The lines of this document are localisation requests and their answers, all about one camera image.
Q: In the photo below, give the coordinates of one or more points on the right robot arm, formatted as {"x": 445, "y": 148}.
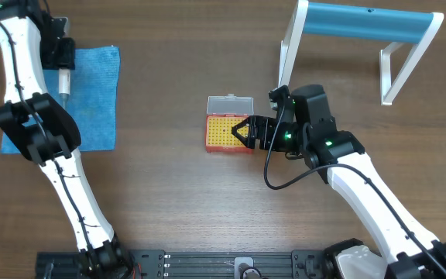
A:
{"x": 370, "y": 201}

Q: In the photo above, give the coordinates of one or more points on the red and yellow tip box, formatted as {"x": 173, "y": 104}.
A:
{"x": 219, "y": 135}

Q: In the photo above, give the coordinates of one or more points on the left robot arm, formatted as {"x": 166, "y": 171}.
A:
{"x": 18, "y": 58}

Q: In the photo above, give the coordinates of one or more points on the mounting rail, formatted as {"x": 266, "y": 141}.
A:
{"x": 207, "y": 263}

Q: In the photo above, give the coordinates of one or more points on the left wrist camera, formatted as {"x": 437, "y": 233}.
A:
{"x": 67, "y": 25}

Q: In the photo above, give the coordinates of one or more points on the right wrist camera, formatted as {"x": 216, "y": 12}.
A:
{"x": 274, "y": 104}

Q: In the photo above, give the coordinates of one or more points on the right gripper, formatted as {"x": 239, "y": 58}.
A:
{"x": 261, "y": 133}

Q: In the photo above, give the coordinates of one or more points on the white and blue stand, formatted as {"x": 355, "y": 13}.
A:
{"x": 362, "y": 21}

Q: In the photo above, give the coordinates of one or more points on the white pipette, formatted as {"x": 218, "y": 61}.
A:
{"x": 64, "y": 83}

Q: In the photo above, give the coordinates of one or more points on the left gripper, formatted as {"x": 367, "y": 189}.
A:
{"x": 65, "y": 54}

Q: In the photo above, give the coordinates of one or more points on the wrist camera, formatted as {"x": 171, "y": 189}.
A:
{"x": 67, "y": 25}
{"x": 274, "y": 104}

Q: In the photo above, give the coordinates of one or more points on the blue cloth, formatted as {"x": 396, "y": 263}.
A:
{"x": 95, "y": 97}

